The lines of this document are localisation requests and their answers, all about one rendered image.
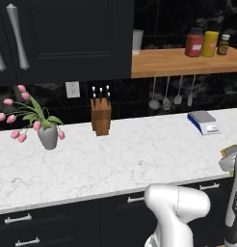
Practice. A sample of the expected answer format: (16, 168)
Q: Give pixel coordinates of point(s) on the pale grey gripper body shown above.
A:
(227, 164)

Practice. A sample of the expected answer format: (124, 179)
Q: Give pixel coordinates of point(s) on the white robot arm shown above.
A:
(175, 205)

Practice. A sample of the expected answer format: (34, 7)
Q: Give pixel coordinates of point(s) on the yellow and grey sponge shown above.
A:
(230, 149)

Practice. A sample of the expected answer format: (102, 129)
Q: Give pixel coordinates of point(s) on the dark navy drawer front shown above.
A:
(123, 218)
(65, 238)
(59, 215)
(216, 199)

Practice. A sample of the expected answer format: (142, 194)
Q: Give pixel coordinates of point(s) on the white and blue kitchen scale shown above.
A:
(205, 123)

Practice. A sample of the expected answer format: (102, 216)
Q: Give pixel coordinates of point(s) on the hanging silver spatula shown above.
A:
(190, 99)

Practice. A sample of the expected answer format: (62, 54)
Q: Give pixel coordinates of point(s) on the hanging silver spoon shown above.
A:
(166, 103)
(178, 99)

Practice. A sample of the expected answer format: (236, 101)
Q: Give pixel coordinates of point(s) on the hanging silver ladle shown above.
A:
(153, 103)

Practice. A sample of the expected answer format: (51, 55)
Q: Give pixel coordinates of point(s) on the dark jar with yellow label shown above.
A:
(223, 46)

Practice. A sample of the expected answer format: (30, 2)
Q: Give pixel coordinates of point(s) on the yellow bottle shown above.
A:
(209, 43)

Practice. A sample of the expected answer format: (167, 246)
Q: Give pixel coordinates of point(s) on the red jar with black lid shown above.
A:
(194, 43)

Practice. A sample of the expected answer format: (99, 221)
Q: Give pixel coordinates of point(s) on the wooden knife block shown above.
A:
(101, 119)

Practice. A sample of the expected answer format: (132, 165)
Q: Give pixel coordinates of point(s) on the white cup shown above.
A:
(137, 40)

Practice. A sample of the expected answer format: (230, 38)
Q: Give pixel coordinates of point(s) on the grey vase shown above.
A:
(48, 138)

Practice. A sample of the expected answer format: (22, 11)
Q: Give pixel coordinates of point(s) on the pink tulip bunch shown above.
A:
(35, 112)

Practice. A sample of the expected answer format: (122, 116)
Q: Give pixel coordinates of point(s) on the wooden wall shelf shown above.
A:
(175, 62)

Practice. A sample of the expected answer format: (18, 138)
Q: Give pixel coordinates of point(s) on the white wall socket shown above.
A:
(73, 89)

